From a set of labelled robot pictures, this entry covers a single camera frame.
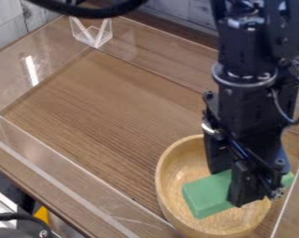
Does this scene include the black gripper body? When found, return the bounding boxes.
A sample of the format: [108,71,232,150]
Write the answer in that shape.
[203,64,299,178]

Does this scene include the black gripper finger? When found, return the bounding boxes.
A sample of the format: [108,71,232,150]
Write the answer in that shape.
[227,159,286,207]
[203,117,233,174]

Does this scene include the green rectangular block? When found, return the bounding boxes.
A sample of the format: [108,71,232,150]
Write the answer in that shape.
[181,168,296,220]

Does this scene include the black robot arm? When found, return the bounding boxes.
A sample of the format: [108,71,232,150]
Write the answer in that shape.
[203,0,299,207]

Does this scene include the brown wooden bowl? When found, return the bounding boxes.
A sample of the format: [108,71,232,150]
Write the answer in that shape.
[155,135,272,238]

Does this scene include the yellow and black device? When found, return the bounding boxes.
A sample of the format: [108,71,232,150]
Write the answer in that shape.
[28,205,60,238]

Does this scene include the black cable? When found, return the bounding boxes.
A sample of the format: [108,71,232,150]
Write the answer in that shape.
[0,212,53,238]

